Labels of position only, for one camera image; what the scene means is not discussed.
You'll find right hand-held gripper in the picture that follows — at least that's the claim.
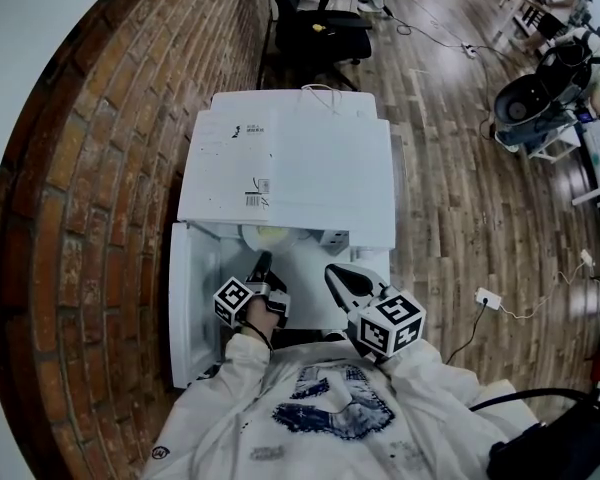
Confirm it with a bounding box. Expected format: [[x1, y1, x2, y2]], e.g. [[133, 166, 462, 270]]
[[324, 263, 427, 365]]

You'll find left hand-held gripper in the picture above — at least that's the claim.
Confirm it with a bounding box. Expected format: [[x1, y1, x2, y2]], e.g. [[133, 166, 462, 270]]
[[212, 250, 292, 330]]

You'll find white round plate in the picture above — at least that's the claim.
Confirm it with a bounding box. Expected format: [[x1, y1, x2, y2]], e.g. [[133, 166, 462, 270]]
[[241, 223, 301, 255]]

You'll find white microwave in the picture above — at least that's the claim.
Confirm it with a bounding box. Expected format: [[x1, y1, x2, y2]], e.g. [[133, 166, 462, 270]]
[[168, 109, 397, 389]]

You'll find person's right forearm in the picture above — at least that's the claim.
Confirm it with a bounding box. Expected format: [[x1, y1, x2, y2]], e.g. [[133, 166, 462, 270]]
[[374, 340, 476, 404]]

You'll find person's left forearm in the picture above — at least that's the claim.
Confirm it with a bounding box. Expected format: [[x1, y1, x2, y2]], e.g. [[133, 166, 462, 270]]
[[219, 297, 281, 394]]

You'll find black wristband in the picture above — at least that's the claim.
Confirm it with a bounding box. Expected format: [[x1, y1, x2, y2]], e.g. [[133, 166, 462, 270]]
[[239, 321, 275, 352]]

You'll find person's white printed shirt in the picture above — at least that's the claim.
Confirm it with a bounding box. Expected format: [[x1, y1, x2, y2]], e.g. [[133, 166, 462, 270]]
[[142, 340, 536, 480]]

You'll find black office chair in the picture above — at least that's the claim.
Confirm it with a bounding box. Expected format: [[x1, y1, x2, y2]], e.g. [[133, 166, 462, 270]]
[[269, 0, 374, 67]]

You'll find black round bucket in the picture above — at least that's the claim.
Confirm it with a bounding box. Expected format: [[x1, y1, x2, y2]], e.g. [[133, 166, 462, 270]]
[[493, 42, 594, 132]]

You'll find black bag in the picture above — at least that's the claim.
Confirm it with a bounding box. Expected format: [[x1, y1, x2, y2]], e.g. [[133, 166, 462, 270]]
[[488, 400, 600, 480]]

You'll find black plug cable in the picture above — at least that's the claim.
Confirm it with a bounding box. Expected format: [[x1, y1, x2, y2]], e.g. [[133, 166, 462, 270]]
[[444, 305, 487, 367]]

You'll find thin white cable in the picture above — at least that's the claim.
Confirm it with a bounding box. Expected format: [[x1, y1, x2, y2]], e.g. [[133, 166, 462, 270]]
[[499, 262, 589, 319]]

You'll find thin white wire loop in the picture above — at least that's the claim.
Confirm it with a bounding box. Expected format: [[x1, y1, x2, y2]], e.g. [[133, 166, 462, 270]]
[[299, 83, 344, 117]]

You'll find thick black cable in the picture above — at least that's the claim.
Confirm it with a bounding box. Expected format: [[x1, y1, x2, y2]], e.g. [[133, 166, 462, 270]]
[[468, 387, 589, 413]]

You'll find white stool frame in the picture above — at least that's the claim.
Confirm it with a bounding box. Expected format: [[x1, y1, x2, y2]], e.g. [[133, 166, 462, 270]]
[[527, 127, 581, 162]]

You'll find thin black floor cable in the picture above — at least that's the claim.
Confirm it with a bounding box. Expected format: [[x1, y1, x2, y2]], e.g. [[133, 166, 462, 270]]
[[384, 2, 466, 52]]

